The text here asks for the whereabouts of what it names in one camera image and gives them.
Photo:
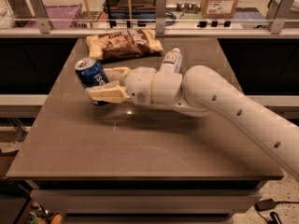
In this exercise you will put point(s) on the right metal rail bracket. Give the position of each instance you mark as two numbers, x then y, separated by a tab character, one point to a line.
277	17

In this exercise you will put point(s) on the black power adapter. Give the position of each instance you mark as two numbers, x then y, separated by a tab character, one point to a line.
265	205

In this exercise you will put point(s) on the clear plastic water bottle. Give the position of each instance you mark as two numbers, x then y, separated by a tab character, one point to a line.
171	62

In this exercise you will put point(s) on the blue pepsi can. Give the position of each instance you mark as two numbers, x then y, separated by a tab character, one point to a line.
90	73

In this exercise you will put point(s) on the purple plastic crate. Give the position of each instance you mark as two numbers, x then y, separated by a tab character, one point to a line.
60	17

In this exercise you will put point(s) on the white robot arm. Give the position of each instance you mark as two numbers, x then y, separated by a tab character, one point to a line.
197	91

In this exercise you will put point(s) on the grey table frame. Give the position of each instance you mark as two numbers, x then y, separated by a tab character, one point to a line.
147	206

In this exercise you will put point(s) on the cardboard box with label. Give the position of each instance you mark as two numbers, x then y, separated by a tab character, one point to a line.
218	8

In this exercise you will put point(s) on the metal rail bracket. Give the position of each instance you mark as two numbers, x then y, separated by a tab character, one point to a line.
41	15
277	17
160	16

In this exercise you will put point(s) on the left metal rail bracket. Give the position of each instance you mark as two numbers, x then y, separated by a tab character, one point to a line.
41	15

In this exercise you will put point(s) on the brown chip bag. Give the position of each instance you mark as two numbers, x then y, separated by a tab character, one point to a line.
123	44

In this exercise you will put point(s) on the middle metal rail bracket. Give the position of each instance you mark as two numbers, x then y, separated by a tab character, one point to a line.
160	16

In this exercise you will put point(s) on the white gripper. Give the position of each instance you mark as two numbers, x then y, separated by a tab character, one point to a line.
139	85

